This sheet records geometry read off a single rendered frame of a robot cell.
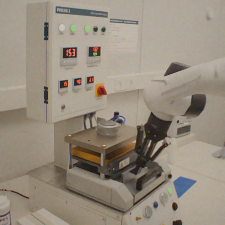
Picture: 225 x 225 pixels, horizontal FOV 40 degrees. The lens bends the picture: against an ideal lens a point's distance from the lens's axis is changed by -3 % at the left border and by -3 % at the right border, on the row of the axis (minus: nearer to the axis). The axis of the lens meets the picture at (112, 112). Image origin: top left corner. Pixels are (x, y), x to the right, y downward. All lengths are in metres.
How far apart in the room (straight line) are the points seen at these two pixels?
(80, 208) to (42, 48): 0.56
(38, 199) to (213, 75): 0.84
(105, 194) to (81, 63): 0.48
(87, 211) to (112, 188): 0.15
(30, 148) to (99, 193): 0.71
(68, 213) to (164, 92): 0.60
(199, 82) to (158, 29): 1.58
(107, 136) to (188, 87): 0.46
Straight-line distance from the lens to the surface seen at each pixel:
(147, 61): 2.21
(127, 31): 2.02
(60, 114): 1.13
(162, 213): 1.19
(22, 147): 1.64
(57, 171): 1.27
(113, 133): 1.12
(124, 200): 1.00
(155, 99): 0.83
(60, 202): 1.19
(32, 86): 1.15
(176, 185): 1.61
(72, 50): 1.13
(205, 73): 0.72
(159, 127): 1.00
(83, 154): 1.12
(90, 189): 1.06
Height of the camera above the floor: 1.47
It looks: 14 degrees down
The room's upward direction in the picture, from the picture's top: 2 degrees clockwise
